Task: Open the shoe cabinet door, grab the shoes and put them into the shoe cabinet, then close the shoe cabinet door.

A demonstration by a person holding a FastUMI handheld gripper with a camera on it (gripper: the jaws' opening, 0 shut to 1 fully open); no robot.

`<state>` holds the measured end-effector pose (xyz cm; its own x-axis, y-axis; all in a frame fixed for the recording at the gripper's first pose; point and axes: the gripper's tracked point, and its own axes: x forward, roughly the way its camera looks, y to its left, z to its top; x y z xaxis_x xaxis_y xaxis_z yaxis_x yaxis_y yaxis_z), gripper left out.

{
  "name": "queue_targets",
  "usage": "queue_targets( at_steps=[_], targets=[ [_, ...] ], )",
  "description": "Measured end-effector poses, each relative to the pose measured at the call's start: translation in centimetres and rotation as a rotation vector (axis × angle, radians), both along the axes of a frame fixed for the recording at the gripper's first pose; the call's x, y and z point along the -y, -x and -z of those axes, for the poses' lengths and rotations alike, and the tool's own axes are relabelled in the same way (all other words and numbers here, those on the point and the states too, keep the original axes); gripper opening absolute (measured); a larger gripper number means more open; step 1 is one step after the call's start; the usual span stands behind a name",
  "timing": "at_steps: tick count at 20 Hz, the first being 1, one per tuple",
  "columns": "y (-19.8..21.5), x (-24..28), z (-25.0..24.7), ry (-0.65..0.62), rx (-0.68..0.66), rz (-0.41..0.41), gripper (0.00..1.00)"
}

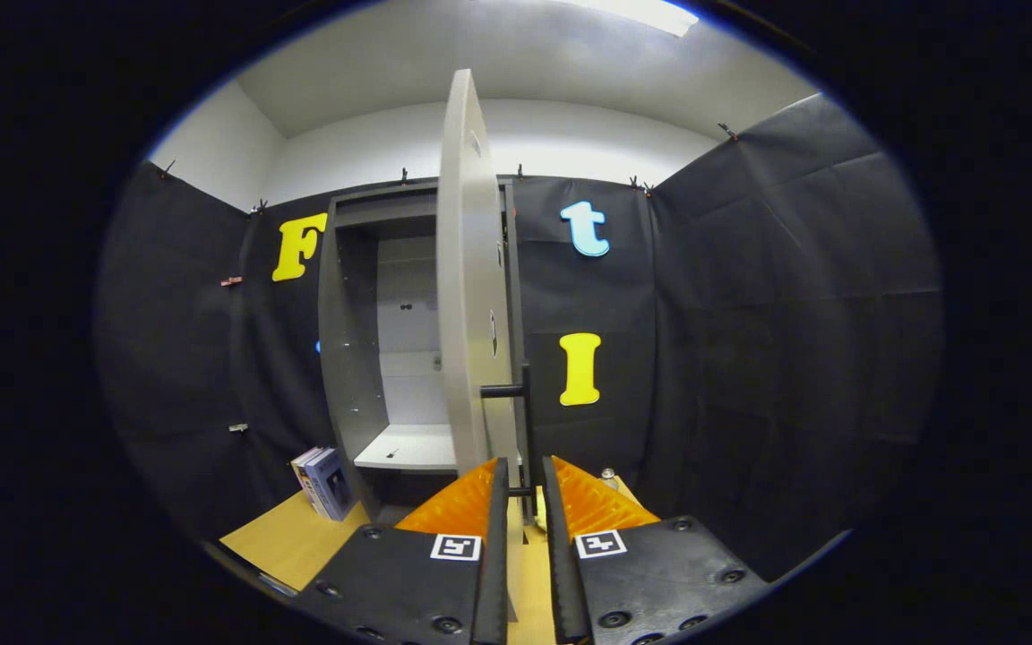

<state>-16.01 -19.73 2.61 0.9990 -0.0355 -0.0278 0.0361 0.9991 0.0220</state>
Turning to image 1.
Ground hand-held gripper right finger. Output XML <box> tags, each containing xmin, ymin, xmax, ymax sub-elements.
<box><xmin>541</xmin><ymin>455</ymin><xmax>772</xmax><ymax>645</ymax></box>

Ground blue and white books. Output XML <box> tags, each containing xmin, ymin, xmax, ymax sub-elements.
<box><xmin>290</xmin><ymin>446</ymin><xmax>357</xmax><ymax>522</ymax></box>

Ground grey shoe cabinet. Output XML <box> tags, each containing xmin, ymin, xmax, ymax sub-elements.
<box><xmin>317</xmin><ymin>177</ymin><xmax>530</xmax><ymax>522</ymax></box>

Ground grey shoe cabinet door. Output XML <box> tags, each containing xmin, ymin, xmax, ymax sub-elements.
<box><xmin>435</xmin><ymin>69</ymin><xmax>537</xmax><ymax>624</ymax></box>

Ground ceiling light panel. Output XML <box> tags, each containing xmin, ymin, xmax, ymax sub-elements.
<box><xmin>561</xmin><ymin>0</ymin><xmax>701</xmax><ymax>39</ymax></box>

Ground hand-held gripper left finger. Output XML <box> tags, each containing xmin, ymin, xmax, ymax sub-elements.
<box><xmin>288</xmin><ymin>457</ymin><xmax>510</xmax><ymax>645</ymax></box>

